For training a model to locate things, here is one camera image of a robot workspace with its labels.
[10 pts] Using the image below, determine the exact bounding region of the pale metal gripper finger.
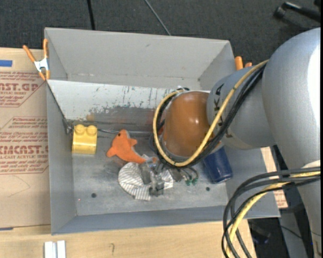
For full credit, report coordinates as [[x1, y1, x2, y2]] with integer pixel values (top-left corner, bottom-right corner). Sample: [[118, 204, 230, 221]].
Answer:
[[139, 162, 152, 185], [149, 171, 165, 197]]

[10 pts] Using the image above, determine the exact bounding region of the white striped cloth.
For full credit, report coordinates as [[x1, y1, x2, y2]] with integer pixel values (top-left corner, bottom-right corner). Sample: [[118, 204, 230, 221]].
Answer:
[[117, 154, 175, 201]]

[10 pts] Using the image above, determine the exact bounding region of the orange plush fish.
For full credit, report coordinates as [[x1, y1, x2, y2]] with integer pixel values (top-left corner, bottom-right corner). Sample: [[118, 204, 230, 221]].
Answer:
[[106, 129, 148, 164]]

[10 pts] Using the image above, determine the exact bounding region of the grey metal bin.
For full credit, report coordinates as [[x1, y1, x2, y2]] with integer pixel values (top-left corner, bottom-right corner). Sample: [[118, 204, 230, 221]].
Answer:
[[44, 27, 281, 235]]

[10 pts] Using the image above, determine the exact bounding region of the dark blue cup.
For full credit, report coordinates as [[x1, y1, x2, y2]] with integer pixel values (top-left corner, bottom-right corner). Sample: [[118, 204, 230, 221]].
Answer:
[[203, 146, 234, 184]]

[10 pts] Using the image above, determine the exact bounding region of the yellow toy building block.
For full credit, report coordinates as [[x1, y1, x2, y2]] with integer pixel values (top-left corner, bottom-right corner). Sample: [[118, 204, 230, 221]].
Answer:
[[71, 124, 98, 155]]

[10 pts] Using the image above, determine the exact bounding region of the brown cardboard board, red print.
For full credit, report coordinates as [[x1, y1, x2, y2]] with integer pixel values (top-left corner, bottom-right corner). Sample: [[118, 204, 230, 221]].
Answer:
[[0, 46, 289, 232]]

